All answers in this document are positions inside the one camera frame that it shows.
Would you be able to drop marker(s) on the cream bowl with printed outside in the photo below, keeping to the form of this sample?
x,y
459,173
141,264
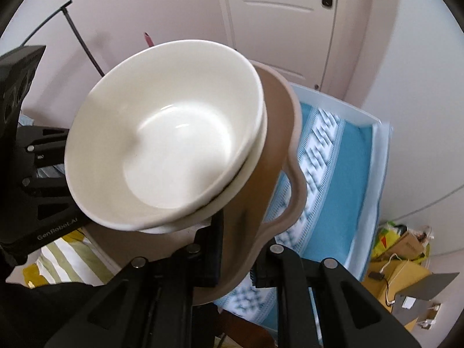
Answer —
x,y
163,145

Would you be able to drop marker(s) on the white door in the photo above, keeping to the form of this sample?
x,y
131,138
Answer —
x,y
282,25

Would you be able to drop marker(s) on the black metal stand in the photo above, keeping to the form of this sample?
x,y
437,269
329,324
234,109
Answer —
x,y
83,43

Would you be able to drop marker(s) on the striped blanket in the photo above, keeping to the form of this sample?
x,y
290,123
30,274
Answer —
x,y
72,261

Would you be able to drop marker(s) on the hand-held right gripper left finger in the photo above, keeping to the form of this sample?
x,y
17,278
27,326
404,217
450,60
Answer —
x,y
214,253

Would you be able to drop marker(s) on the large cardboard box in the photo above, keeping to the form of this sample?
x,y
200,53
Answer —
x,y
402,279

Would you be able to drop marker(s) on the blue patterned cloth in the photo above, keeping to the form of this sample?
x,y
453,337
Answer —
x,y
344,174

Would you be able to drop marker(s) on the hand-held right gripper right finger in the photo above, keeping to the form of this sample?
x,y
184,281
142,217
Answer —
x,y
263,273

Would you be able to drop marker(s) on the small cardboard box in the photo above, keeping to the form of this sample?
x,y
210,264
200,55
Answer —
x,y
409,246

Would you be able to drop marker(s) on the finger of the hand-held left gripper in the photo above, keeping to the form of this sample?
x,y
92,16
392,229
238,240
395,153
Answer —
x,y
40,145
43,192

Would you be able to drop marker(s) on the grey flat panel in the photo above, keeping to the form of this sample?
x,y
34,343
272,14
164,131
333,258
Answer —
x,y
431,286

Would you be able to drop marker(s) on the yellow plastic bag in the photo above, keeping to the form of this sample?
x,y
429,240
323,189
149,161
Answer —
x,y
384,239

